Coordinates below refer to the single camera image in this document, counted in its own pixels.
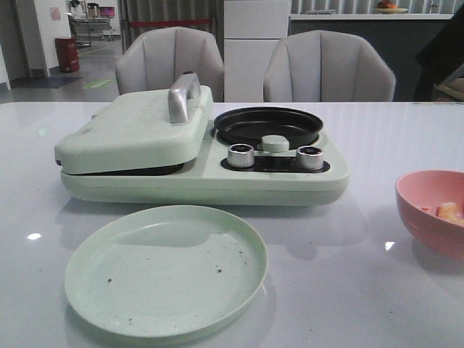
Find left grey chair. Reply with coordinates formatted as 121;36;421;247
115;27;225;102

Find right grey chair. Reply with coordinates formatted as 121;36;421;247
263;33;394;102

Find mint green breakfast maker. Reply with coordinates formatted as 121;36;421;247
61;121;349;206

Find mint green plate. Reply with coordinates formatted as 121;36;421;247
65;205;268;341

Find silver control knob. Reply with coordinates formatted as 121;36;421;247
296;146;324;171
227;144;254;168

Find black round frying pan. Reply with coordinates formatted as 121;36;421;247
214;106;323;149

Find left silver control knob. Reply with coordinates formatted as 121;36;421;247
227;144;254;168

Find breakfast maker lid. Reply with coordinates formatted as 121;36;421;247
54;73;213;175

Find dark grey counter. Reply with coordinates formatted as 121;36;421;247
289;15;448;102

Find shrimp pieces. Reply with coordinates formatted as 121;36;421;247
420;202;463;225

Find right silver control knob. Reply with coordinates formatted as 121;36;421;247
296;146;324;171

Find white cabinet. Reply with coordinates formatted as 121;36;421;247
223;1;291;102

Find pink bowl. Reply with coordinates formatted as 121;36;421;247
395;170;463;260

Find red trash bin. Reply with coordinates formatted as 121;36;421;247
54;37;80;73

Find dark armchair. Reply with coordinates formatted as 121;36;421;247
414;6;463;102

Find grey chair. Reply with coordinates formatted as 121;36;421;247
263;33;394;102
115;27;225;102

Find fruit bowl on counter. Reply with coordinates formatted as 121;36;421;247
374;0;408;15

